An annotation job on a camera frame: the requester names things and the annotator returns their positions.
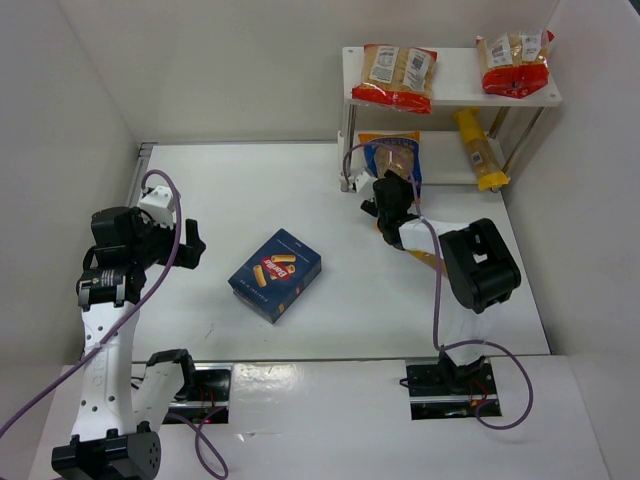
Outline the blue orecchiette pasta bag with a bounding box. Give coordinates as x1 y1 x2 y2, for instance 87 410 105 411
359 131 422 195

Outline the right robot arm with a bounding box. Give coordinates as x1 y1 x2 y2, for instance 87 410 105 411
353 170 521 391

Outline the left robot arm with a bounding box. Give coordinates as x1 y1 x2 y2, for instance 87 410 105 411
51 207 206 479

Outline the dark blue Barilla pasta box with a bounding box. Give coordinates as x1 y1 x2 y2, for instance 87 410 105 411
228 229 322 324

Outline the yellow spaghetti bag on shelf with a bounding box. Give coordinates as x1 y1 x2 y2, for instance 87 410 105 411
452 108 509 191

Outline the red pasta bag left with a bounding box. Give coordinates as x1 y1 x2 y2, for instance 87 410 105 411
352 44 438 115

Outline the red pasta bag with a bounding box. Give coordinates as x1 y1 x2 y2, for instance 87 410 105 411
476 29 555 99
352 44 438 115

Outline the white two-tier shelf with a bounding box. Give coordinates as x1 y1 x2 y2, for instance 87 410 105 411
337 46 562 185

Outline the red pasta bag right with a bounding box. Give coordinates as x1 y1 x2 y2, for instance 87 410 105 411
476 29 555 99

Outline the yellow spaghetti bag on table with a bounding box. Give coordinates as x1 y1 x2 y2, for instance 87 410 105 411
374 223 448 278

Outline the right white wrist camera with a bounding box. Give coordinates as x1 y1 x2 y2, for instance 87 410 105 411
352 171 377 197

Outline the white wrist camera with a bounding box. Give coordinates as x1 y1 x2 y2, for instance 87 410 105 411
352 171 377 197
137 185 175 228

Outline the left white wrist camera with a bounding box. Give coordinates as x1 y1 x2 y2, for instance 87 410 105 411
137 185 175 228

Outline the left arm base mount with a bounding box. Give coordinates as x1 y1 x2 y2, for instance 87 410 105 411
130 363 234 426

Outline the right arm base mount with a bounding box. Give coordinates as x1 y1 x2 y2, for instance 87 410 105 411
398 355 502 420

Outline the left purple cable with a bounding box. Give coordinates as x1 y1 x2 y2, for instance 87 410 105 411
0 170 229 480

